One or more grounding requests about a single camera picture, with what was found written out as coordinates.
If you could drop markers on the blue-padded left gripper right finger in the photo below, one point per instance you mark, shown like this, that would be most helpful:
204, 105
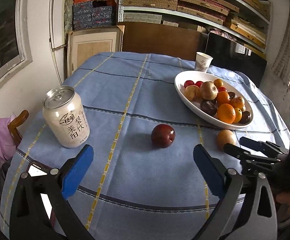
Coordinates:
245, 209

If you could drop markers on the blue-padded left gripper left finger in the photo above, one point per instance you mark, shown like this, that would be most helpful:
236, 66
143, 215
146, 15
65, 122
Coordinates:
28, 218

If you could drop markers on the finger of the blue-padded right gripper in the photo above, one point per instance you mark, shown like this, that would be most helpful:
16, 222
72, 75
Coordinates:
238, 152
255, 145

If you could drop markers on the dark passion fruit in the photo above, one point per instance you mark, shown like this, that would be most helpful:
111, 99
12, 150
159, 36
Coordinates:
232, 95
246, 117

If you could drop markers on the large orange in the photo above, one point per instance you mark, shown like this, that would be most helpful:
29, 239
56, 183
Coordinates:
226, 113
223, 98

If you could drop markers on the orange striped apple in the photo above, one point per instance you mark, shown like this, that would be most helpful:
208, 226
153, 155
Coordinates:
237, 102

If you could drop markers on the dark brown mangosteen fruit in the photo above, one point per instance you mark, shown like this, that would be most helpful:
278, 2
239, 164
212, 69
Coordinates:
209, 107

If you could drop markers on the small red tomato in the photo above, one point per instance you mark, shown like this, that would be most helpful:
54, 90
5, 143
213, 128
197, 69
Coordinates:
222, 89

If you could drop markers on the small orange tangerine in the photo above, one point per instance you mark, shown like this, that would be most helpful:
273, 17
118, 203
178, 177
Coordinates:
218, 83

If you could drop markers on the person's right hand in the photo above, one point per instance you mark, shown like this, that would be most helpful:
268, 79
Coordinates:
283, 212

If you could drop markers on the tan round pear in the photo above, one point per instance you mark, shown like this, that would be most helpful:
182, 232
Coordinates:
225, 137

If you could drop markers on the smartphone in red case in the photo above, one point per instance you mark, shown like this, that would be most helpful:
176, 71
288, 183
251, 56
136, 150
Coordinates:
36, 169

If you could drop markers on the yellow orange in bowl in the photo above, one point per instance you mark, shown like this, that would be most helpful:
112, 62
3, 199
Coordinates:
238, 115

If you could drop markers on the dark red plum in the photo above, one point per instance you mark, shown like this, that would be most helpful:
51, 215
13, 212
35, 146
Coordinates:
163, 136

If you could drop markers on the tan fruit in bowl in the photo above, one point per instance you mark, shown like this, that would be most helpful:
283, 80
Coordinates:
193, 93

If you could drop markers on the blue checked tablecloth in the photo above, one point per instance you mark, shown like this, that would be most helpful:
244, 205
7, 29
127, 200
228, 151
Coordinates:
134, 190

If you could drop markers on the white oval serving bowl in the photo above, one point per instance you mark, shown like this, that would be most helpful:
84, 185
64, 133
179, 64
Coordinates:
195, 76

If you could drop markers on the white beverage can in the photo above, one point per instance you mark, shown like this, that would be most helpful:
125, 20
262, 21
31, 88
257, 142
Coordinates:
65, 115

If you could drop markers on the black monitor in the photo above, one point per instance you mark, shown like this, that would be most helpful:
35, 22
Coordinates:
233, 56

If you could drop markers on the white paper cup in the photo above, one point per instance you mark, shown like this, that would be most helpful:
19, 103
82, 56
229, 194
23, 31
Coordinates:
202, 62

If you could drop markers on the metal storage shelf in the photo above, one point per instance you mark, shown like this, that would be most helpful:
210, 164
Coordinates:
248, 21

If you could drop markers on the brown wooden chair back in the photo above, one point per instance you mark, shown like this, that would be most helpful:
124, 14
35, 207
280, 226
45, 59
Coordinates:
140, 37

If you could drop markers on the framed wooden panel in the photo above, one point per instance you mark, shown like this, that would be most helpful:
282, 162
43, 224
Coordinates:
83, 44

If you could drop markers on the blue patterned box stack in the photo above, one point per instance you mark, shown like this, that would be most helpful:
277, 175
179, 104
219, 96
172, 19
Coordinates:
93, 14

